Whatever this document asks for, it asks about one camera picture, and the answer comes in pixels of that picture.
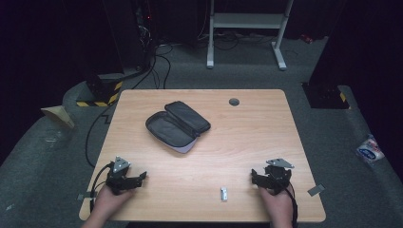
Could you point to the white metal stand frame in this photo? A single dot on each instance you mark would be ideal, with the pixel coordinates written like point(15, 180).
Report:
point(247, 20)

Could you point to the white blue plastic packet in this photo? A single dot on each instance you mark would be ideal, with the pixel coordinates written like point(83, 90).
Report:
point(370, 150)

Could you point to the person's right hand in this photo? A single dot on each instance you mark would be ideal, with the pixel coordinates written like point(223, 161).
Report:
point(278, 205)

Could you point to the grey tape strip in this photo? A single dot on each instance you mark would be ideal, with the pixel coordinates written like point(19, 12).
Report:
point(86, 196)
point(316, 190)

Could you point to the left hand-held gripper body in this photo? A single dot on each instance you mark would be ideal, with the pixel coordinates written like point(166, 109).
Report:
point(118, 180)

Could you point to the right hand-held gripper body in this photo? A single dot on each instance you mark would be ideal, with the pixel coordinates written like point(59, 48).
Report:
point(276, 177)

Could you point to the small red object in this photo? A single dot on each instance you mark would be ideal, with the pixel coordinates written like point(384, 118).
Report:
point(306, 38)

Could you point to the dark equipment rack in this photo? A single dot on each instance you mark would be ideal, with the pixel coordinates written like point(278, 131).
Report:
point(133, 31)

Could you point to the person's left hand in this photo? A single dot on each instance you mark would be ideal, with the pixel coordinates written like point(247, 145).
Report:
point(109, 202)

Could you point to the black base with yellow mark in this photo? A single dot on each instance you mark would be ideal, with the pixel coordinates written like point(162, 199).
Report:
point(326, 96)

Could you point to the black yellow striped stand base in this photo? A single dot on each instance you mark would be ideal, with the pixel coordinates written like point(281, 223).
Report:
point(101, 93)

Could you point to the open black pencil case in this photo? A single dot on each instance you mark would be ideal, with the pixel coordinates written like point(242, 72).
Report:
point(177, 126)

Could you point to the small silver USB stick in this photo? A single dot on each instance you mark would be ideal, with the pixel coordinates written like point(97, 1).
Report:
point(224, 193)

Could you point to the beige cardboard piece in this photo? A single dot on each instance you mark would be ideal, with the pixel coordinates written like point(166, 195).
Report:
point(58, 115)

